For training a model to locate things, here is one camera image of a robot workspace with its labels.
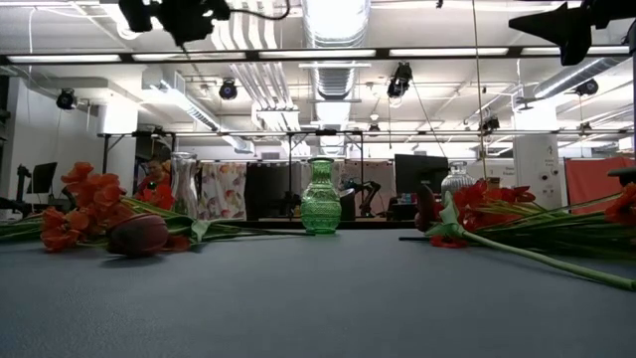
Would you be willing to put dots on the blue-grey table mat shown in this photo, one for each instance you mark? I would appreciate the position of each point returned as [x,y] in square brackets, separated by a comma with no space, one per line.
[318,298]

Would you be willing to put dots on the large black computer monitor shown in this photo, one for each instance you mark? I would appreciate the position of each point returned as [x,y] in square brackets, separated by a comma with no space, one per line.
[420,171]

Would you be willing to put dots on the clear ribbed glass vase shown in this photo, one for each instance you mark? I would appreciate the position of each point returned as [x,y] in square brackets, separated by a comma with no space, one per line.
[456,181]

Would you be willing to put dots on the person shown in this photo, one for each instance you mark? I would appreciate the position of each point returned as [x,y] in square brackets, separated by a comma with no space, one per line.
[155,174]

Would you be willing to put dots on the black frame bar with lights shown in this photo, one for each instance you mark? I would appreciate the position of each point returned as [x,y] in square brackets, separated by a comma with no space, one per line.
[252,54]

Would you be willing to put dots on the black idle robot arm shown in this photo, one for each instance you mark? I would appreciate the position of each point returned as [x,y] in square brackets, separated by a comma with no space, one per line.
[367,191]

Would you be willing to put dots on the black cloth panel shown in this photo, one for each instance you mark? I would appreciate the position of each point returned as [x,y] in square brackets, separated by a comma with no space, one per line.
[270,191]

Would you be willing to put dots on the green glass vase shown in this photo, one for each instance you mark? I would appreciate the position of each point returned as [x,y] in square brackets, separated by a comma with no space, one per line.
[321,209]

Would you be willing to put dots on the white floral patterned cloth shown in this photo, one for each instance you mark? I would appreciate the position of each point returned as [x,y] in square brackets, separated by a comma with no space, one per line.
[223,191]

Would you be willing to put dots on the white pillar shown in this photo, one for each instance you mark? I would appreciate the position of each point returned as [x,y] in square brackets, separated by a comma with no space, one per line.
[539,169]

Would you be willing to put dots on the small black computer monitor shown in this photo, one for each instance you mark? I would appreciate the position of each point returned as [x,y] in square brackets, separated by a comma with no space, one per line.
[44,176]

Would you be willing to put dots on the orange-red partition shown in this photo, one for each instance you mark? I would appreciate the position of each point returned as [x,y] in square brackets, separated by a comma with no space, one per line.
[586,174]

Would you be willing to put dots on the silver ventilation duct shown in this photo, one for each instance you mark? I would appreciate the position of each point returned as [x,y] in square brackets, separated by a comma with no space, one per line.
[338,30]

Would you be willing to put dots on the dark red artificial tulip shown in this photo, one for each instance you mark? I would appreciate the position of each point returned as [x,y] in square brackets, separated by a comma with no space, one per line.
[136,236]
[426,209]

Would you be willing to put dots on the black distant rig frame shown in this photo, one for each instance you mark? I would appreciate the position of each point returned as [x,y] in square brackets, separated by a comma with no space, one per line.
[290,174]

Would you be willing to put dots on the black hanging camera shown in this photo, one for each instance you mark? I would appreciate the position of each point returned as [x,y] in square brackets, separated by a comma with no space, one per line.
[399,82]
[489,123]
[587,87]
[66,99]
[228,90]

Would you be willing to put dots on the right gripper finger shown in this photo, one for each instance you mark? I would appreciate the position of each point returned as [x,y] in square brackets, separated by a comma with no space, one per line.
[575,47]
[556,15]

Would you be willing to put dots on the tall clear glass vase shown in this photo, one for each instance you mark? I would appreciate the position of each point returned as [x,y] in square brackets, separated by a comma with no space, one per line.
[185,184]

